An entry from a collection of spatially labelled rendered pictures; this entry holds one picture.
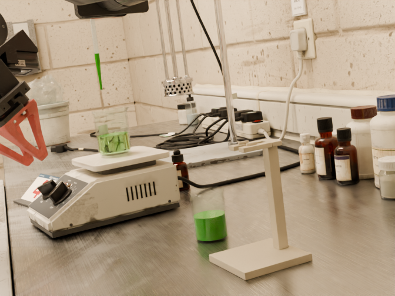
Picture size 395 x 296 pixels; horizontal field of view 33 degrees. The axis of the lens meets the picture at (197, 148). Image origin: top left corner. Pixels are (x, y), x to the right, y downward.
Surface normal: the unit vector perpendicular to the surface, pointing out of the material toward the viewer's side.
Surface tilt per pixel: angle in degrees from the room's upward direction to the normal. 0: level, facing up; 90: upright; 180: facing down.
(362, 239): 0
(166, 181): 90
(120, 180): 90
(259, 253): 0
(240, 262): 0
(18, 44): 77
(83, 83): 90
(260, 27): 90
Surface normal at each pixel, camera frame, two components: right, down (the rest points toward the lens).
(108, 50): 0.29, 0.11
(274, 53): -0.95, 0.16
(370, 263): -0.13, -0.98
